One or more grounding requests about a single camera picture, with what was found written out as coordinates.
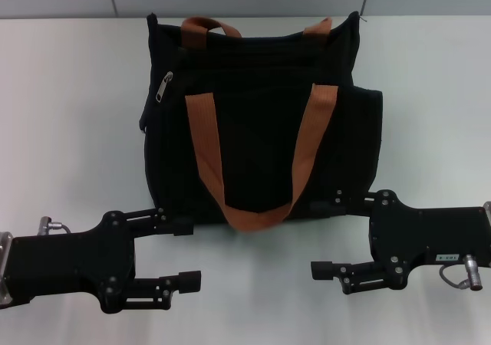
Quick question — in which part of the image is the silver zipper pull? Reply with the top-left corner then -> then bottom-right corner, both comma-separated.
154,71 -> 174,104

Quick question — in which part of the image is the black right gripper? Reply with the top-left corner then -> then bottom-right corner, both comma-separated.
310,189 -> 491,295

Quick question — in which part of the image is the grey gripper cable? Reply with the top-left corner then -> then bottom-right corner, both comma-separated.
439,255 -> 485,293
37,215 -> 73,235

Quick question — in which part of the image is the grey right gripper cable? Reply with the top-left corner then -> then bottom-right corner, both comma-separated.
439,255 -> 485,293

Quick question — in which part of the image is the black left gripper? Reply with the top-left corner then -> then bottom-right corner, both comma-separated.
7,206 -> 203,315

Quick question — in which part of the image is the grey left gripper cable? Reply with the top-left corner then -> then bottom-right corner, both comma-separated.
37,215 -> 73,235

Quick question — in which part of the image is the black bag with orange handles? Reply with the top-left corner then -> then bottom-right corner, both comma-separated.
138,11 -> 386,233

